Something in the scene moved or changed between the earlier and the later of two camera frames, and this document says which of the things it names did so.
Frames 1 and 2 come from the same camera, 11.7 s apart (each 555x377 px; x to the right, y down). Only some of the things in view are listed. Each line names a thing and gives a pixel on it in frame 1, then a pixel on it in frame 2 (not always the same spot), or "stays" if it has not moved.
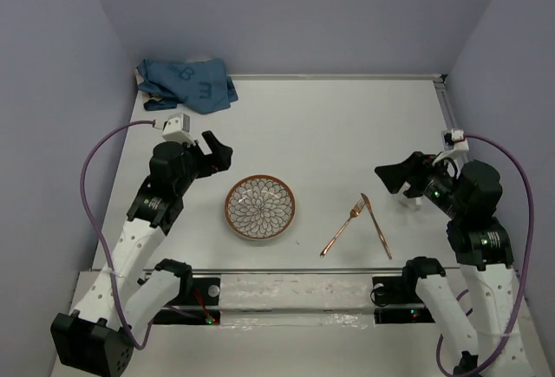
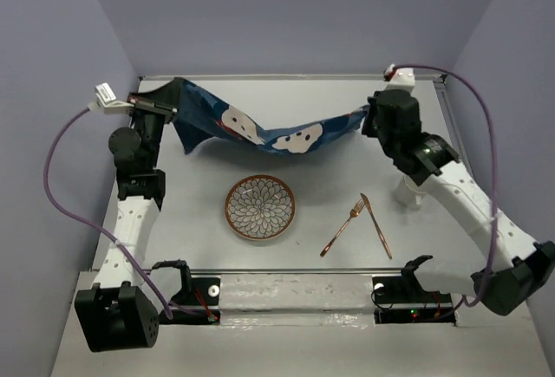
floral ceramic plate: x=259 y=207 stays
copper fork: x=358 y=207 stays
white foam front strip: x=297 y=301 stays
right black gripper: x=412 y=169 to x=368 y=127
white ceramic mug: x=411 y=203 stays
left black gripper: x=216 y=162 to x=162 y=103
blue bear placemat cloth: x=202 y=85 to x=200 y=113
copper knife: x=377 y=226 stays
